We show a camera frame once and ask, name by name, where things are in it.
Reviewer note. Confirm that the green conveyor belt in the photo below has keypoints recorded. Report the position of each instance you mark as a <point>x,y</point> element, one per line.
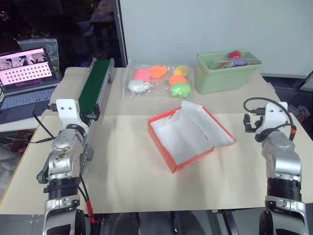
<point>94,80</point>

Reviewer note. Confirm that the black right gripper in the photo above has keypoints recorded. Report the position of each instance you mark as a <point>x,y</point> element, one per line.
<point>257,128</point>

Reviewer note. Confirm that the white partition panel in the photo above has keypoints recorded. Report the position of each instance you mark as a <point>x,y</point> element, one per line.
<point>207,27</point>

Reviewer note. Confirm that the clear plastic toy bag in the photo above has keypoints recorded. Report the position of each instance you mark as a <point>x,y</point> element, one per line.
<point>160,88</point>

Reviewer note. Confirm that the green toy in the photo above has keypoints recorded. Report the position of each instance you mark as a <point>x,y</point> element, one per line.
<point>180,90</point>

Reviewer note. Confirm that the yellow toy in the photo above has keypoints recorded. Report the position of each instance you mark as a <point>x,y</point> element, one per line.
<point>181,70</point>

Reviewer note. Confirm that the white toy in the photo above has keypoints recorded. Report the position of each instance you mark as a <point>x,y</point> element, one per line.
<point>137,86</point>

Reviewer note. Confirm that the orange shoe box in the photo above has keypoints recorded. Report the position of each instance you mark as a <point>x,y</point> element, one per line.
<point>185,161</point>

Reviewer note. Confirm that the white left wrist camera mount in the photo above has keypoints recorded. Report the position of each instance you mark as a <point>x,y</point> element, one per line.
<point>67,110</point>

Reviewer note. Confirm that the white tissue paper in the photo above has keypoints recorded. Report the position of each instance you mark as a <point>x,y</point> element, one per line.
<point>203,124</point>

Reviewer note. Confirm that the red toy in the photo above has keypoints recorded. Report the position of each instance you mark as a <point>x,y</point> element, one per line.
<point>236,54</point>

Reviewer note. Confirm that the orange round toy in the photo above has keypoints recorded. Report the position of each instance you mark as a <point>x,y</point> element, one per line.
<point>178,79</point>

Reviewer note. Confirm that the orange fish toy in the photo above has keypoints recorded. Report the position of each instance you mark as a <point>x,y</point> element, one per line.
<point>159,71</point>

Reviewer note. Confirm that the open grey laptop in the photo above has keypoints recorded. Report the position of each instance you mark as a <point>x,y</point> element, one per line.
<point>27,95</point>

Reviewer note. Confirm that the purple toy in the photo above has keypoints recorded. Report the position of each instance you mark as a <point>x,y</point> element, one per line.
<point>240,63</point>

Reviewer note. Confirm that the red and black device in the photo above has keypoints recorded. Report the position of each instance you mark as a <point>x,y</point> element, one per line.
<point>299,112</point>

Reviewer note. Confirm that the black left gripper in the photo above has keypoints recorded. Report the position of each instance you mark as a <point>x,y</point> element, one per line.
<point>96,113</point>

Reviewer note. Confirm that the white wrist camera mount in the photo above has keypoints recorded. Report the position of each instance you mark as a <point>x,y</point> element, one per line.
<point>274,117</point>
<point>67,110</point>

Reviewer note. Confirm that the grey metal post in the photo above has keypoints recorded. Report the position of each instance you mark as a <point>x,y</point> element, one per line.
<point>121,34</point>

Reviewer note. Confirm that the pink toy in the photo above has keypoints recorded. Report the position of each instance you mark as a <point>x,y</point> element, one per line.
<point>141,75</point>

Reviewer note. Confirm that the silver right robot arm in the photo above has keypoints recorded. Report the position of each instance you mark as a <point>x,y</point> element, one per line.
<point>286,161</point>

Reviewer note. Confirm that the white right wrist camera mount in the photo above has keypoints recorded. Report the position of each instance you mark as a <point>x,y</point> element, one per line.
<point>274,117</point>

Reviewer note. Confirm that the dark grey stand base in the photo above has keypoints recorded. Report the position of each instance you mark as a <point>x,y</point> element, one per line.
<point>303,82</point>

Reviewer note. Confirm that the green plastic bin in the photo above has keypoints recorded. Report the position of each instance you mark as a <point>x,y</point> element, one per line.
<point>222,78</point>

